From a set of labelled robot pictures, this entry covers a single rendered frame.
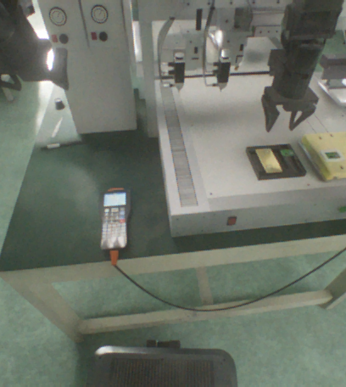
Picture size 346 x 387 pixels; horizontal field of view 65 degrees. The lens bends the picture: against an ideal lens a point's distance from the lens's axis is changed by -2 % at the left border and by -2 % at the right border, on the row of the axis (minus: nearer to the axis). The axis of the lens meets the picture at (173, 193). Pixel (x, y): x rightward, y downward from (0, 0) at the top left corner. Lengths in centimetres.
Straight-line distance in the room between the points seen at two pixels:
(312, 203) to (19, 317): 137
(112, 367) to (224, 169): 78
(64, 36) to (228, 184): 60
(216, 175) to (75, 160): 48
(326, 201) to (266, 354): 87
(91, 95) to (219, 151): 46
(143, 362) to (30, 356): 59
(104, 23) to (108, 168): 41
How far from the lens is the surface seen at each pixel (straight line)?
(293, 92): 65
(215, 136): 86
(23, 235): 84
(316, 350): 154
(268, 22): 79
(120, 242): 71
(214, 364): 114
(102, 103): 101
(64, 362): 147
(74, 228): 79
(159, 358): 113
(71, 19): 90
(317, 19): 60
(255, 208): 69
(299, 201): 74
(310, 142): 86
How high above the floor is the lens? 138
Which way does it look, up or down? 49 degrees down
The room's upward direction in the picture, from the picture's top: straight up
